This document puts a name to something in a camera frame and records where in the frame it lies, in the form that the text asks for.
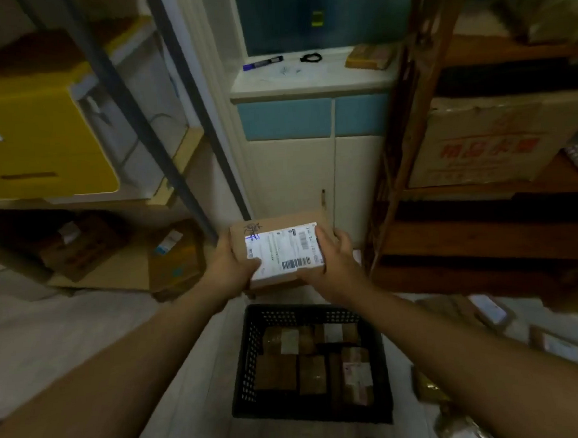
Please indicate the person's left hand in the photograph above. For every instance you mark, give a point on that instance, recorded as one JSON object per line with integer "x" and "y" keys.
{"x": 226, "y": 276}

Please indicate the person's right hand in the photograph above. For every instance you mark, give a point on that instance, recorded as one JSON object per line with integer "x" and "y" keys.
{"x": 338, "y": 272}

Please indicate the person's left thumb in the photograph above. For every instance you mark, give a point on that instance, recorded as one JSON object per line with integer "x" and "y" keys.
{"x": 253, "y": 267}

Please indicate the person's right thumb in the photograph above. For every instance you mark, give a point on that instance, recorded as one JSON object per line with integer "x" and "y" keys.
{"x": 311, "y": 272}

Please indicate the cardboard parcel with white label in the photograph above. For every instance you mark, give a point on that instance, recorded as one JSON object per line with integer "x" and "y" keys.
{"x": 281, "y": 248}

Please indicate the person's right forearm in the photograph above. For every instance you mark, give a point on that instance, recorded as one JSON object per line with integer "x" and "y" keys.
{"x": 474, "y": 371}

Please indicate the person's left forearm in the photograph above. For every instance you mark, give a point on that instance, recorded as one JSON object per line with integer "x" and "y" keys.
{"x": 108, "y": 384}

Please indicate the brown taped parcel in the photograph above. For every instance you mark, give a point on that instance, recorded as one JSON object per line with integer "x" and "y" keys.
{"x": 312, "y": 374}
{"x": 337, "y": 333}
{"x": 276, "y": 372}
{"x": 277, "y": 341}

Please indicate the cardboard box with blue label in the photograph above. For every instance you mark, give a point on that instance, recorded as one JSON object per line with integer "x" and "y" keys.
{"x": 179, "y": 262}

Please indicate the black plastic crate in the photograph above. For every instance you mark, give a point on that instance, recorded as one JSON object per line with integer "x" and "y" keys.
{"x": 249, "y": 375}

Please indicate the white and blue cabinet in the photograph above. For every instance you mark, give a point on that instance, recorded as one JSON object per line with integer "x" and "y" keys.
{"x": 290, "y": 162}

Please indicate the brown parcel with pink label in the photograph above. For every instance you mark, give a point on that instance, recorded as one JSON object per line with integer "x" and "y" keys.
{"x": 357, "y": 376}

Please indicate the flat cardboard sheet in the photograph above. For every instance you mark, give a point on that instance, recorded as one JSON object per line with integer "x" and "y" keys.
{"x": 121, "y": 275}

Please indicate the grey metal shelf rack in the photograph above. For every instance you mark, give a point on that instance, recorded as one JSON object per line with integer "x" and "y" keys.
{"x": 167, "y": 150}

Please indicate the brown wooden shelf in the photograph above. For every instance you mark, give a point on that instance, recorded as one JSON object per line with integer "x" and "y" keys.
{"x": 466, "y": 239}

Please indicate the yellowish padded parcel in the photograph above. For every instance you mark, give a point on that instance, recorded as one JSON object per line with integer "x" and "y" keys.
{"x": 428, "y": 386}

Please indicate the worn cardboard box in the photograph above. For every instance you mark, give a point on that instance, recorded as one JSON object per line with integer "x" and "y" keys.
{"x": 85, "y": 246}

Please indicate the flat parcel with white label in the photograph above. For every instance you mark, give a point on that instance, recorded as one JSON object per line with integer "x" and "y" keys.
{"x": 492, "y": 311}
{"x": 563, "y": 346}

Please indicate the translucent bin with yellow lid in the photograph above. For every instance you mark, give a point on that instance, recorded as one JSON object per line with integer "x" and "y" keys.
{"x": 136, "y": 113}

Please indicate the blue marker pen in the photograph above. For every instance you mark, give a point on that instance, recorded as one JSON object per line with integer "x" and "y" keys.
{"x": 262, "y": 63}

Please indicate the grey plastic mailer bag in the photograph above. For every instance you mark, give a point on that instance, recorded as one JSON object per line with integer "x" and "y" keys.
{"x": 460, "y": 430}

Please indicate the large cardboard box red print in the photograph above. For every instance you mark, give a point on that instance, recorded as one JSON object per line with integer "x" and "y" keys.
{"x": 489, "y": 140}

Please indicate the small brown parcel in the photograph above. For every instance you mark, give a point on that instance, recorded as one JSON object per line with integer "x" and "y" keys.
{"x": 369, "y": 57}

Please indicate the yellow storage box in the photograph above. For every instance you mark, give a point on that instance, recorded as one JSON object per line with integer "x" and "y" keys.
{"x": 35, "y": 139}

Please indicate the yellow window sticker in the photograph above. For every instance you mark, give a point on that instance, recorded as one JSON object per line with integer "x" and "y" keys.
{"x": 318, "y": 18}

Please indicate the brown box on yellow box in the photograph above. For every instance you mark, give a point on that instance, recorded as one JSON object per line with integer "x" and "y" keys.
{"x": 39, "y": 55}

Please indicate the green plastic bags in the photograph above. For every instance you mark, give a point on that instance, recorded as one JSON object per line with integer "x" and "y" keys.
{"x": 549, "y": 5}

